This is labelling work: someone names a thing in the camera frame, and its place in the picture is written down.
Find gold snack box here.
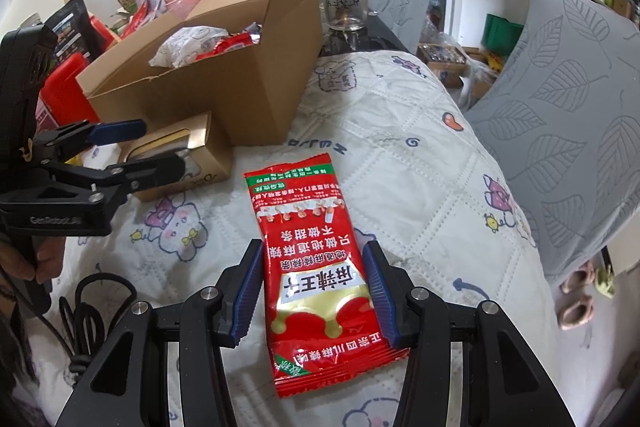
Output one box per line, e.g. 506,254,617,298
122,111,233,202

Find white printed quilted tablecloth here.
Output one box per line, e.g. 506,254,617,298
50,49,561,427

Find red plastic canister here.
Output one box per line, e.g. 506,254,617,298
40,53,101,132

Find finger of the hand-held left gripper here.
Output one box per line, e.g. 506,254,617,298
85,151,192,204
47,119,148,158

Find long red snack packet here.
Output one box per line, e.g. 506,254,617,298
244,152,411,400

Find black stand-up pouch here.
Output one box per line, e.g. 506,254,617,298
47,0,108,58

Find plastic bag of goods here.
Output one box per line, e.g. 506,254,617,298
417,32,496,108

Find green bag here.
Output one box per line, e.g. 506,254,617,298
484,14,526,55

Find pink slipper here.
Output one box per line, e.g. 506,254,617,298
557,294,596,329
560,263,594,294

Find red foil snack packet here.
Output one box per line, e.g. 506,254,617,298
197,33,253,58

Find glass mug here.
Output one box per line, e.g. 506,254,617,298
320,0,383,32

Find green slipper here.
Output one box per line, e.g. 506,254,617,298
595,264,616,298

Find brown cardboard box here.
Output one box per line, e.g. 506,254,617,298
75,0,328,146

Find red foil bag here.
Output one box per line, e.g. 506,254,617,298
122,0,161,36

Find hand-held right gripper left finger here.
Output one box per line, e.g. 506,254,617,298
55,239,266,427

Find coiled black cable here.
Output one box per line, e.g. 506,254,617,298
57,274,138,373

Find person's left hand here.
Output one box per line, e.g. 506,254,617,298
0,232,66,287

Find white printed snack packet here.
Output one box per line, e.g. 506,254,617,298
149,26,226,68

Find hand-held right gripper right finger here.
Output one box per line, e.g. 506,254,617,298
362,241,581,427

